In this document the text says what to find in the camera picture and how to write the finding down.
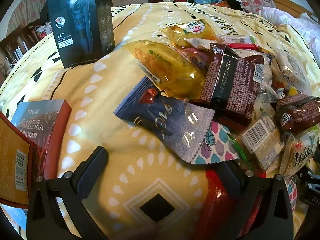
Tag wooden bed frame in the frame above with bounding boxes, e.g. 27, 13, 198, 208
272, 0, 320, 18

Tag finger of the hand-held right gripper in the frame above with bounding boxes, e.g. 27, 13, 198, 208
299, 166, 320, 190

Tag pile of snack packets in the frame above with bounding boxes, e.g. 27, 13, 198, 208
114, 19, 320, 230

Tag pink floral cover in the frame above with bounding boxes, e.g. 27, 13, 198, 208
7, 0, 49, 38

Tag red face mask box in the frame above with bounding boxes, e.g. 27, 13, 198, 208
10, 99, 72, 180

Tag pink dotted cloth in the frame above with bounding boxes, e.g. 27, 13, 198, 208
240, 0, 275, 13

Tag black shaver box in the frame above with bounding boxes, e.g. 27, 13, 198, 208
47, 0, 116, 68

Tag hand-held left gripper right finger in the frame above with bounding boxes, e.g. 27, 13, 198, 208
212, 162, 295, 240

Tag brown box with barcode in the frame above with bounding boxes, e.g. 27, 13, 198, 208
0, 111, 35, 205

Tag yellow patterned blanket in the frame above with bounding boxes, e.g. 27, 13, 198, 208
0, 2, 320, 240

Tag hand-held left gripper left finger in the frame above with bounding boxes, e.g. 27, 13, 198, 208
26, 146, 118, 240

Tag pink quilt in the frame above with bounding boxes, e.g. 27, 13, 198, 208
259, 6, 320, 63

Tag dark wooden chair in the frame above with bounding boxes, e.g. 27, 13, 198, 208
0, 22, 48, 65

